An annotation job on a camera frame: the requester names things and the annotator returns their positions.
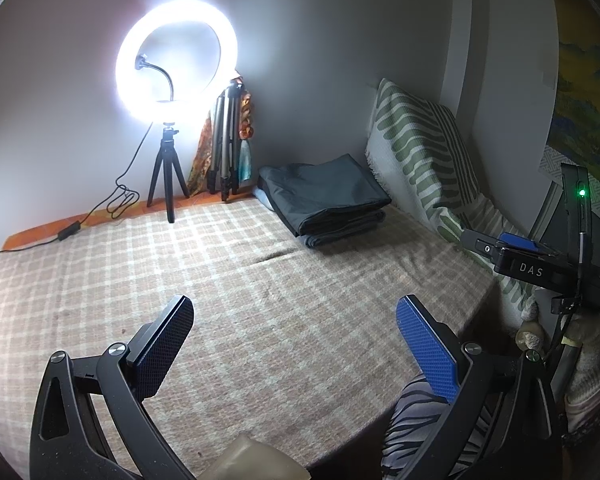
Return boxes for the black power cable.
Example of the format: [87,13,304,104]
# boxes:
[0,122,153,256]

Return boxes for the beige checked blanket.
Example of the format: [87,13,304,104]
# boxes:
[0,195,501,480]

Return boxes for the person's right hand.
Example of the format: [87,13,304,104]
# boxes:
[516,311,600,437]

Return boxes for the black pants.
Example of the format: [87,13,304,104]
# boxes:
[258,154,391,237]

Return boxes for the light blue folded cloth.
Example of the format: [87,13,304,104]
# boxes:
[252,185,281,212]

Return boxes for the small black tripod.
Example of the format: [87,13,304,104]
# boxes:
[146,121,191,225]

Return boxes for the landscape wall poster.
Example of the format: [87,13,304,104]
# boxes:
[540,0,600,231]

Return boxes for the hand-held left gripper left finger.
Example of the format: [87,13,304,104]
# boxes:
[30,294,195,480]

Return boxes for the orange patterned cloth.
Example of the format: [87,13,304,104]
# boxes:
[187,75,257,198]

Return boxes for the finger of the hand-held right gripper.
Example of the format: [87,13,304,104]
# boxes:
[499,232,541,253]
[461,229,502,261]

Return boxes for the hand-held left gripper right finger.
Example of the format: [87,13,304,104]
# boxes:
[396,294,570,480]

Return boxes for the green striped cushion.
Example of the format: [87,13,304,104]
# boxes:
[364,78,542,322]

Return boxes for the zebra striped clothing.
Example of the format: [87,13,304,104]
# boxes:
[382,372,511,480]

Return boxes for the blue folded pants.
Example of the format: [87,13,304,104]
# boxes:
[302,211,387,250]

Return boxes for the beige rounded object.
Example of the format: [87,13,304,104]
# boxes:
[215,435,311,480]

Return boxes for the white ring light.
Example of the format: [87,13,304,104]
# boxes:
[114,0,239,122]

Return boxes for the folded silver tripod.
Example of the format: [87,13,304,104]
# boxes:
[207,80,248,203]

